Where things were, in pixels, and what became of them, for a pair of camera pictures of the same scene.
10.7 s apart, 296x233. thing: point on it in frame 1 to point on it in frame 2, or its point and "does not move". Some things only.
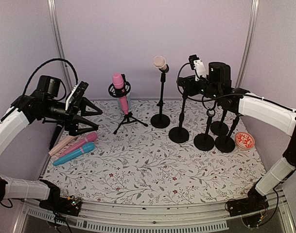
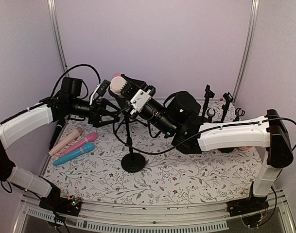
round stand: (180, 134) to (208, 94)
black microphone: (55, 136) does not move
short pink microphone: (90, 137) does not move
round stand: (161, 121) to (133, 162)
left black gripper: (72, 118) to (98, 109)
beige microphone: (62, 145) does not move
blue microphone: (85, 147) does not move
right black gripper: (189, 88) to (138, 85)
